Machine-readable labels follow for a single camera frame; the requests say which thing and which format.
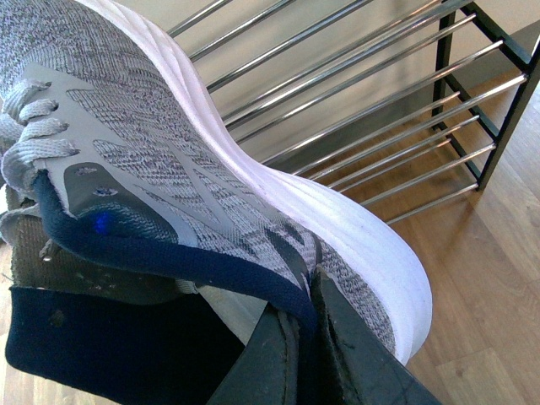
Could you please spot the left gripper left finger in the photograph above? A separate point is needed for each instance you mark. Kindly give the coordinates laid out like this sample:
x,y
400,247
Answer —
x,y
268,370

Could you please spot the black metal shoe rack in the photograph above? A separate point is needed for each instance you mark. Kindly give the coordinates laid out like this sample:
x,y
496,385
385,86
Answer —
x,y
400,105

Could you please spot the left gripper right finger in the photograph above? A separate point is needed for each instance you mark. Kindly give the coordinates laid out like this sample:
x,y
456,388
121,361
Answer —
x,y
354,366

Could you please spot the grey knit sneaker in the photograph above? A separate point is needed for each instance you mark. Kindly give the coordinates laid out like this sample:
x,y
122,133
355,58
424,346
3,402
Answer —
x,y
146,243

